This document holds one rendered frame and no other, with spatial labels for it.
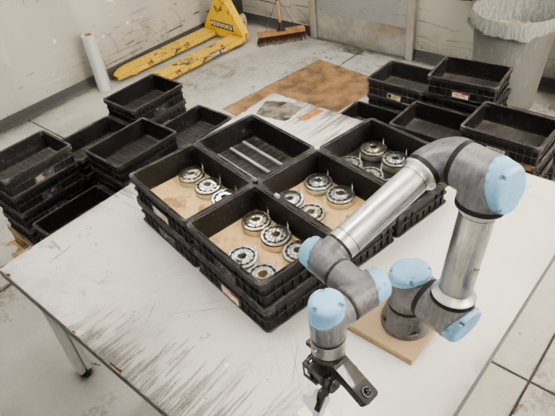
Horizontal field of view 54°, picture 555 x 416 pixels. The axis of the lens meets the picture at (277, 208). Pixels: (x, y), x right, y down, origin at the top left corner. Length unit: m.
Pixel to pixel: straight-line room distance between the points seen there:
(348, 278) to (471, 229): 0.34
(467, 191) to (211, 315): 0.94
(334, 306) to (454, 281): 0.45
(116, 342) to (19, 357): 1.16
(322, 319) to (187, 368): 0.73
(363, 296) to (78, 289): 1.21
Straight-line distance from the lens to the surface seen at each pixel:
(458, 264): 1.40
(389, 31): 4.96
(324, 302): 1.08
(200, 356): 1.74
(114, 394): 2.63
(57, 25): 4.93
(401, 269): 1.57
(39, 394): 2.77
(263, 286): 1.57
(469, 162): 1.28
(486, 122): 3.14
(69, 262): 2.19
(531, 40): 3.88
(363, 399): 1.21
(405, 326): 1.66
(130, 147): 3.17
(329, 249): 1.21
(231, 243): 1.85
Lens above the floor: 2.07
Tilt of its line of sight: 39 degrees down
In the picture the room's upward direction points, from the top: 7 degrees counter-clockwise
